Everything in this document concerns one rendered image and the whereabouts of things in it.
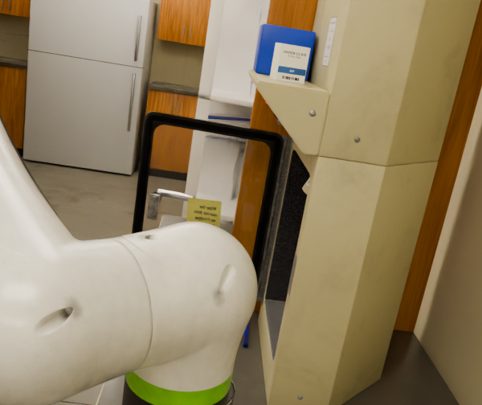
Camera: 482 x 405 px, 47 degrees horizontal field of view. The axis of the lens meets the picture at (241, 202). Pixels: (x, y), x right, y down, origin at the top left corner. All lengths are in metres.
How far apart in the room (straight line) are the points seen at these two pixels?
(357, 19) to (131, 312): 0.61
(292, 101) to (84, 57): 5.11
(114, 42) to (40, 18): 0.74
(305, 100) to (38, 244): 0.57
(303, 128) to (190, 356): 0.51
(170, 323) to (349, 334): 0.65
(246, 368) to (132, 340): 0.79
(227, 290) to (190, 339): 0.04
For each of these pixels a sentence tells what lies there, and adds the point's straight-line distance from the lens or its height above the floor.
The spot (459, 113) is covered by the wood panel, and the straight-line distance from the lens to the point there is 1.34.
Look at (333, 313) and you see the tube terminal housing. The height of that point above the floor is 1.14.
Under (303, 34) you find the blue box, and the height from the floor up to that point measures 1.59.
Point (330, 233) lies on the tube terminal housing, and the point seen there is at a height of 1.29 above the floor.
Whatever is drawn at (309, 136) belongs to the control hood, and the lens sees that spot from 0.87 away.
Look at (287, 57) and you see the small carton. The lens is 0.95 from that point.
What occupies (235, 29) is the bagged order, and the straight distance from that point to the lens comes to 2.26.
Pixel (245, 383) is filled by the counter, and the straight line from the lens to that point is 1.12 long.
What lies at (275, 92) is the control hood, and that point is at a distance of 0.86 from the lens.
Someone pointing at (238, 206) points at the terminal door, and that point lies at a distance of 1.22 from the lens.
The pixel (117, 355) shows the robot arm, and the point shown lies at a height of 1.36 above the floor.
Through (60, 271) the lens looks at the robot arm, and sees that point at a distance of 0.36.
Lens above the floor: 1.56
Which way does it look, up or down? 16 degrees down
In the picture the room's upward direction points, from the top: 9 degrees clockwise
